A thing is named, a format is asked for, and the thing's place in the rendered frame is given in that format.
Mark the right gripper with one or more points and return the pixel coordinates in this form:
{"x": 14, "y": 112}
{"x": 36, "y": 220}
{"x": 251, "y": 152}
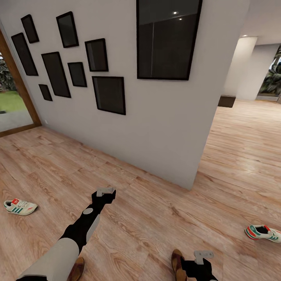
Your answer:
{"x": 193, "y": 269}

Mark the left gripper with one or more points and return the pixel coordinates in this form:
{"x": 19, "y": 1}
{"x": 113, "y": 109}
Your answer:
{"x": 106, "y": 199}

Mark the gym shoe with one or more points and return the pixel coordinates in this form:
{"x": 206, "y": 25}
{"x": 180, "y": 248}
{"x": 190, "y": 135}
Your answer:
{"x": 20, "y": 207}
{"x": 255, "y": 232}

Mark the sandal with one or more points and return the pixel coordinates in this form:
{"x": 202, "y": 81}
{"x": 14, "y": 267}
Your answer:
{"x": 180, "y": 275}
{"x": 77, "y": 270}

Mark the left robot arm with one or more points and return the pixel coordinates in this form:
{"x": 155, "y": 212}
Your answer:
{"x": 56, "y": 264}

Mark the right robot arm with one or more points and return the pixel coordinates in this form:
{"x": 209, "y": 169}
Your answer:
{"x": 199, "y": 268}

